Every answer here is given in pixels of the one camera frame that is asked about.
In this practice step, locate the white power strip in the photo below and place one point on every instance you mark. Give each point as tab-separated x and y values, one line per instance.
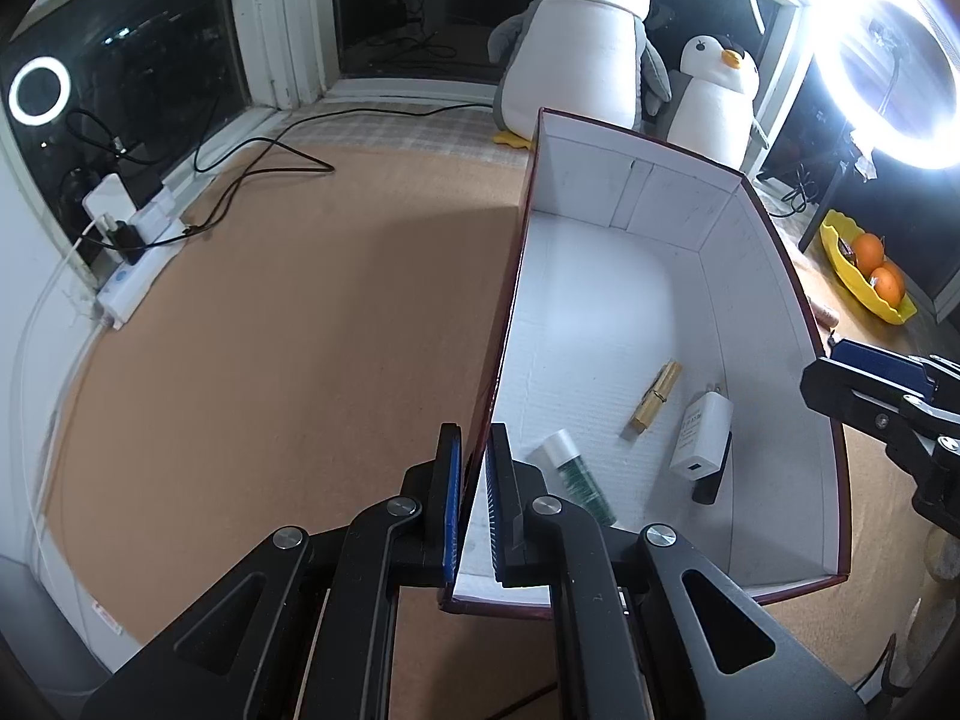
139	270

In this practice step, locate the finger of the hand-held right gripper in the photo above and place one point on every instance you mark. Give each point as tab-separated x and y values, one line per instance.
877	367
855	401

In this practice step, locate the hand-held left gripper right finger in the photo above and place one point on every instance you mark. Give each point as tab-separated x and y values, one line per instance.
493	517

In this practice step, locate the yellow plastic bowl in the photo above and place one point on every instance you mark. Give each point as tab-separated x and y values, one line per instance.
844	270

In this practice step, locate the white charger plug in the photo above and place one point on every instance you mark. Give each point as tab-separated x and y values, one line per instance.
701	431

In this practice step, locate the black plug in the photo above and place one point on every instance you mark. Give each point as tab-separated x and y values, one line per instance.
124	240

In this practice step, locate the black tripod stand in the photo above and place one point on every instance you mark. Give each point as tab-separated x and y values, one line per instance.
829	199

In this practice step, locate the small pink bottle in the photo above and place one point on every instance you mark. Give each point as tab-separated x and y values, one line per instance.
825	313

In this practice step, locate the white power adapter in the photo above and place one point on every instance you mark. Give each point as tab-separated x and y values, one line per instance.
111	199

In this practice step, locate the white window frame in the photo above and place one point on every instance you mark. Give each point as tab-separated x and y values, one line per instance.
277	30

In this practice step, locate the crumpled plastic wrap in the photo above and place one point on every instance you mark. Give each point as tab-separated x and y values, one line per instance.
866	169

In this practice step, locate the green lip balm stick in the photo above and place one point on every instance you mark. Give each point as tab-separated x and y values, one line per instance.
581	480

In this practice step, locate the brown candy bar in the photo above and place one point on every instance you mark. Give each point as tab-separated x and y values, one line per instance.
847	247

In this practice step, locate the red cardboard box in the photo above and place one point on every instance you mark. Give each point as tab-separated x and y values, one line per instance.
600	300

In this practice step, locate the black gooseneck phone clamp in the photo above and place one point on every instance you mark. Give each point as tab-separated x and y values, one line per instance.
892	82

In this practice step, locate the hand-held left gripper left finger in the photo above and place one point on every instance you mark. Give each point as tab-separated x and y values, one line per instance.
450	517

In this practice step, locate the small penguin plush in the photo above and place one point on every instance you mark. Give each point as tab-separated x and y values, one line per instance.
712	112

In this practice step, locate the orange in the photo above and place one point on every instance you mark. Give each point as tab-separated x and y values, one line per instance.
889	286
868	250

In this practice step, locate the large penguin plush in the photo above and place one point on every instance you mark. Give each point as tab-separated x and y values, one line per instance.
577	52

